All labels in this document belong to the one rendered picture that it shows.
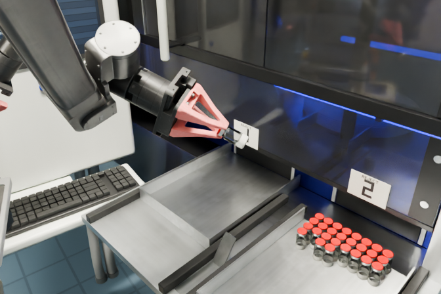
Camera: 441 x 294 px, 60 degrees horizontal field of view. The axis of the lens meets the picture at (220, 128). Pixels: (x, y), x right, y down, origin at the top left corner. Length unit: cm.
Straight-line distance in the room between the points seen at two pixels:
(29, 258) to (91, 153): 109
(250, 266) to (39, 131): 73
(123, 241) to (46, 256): 138
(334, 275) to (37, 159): 88
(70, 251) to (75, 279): 20
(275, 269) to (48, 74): 59
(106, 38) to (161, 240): 52
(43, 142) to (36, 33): 87
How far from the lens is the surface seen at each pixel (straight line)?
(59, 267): 219
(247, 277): 82
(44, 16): 39
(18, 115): 120
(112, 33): 53
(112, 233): 94
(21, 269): 226
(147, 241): 91
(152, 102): 57
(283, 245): 89
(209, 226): 93
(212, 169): 112
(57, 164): 129
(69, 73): 47
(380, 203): 87
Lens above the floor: 150
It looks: 27 degrees down
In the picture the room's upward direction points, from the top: straight up
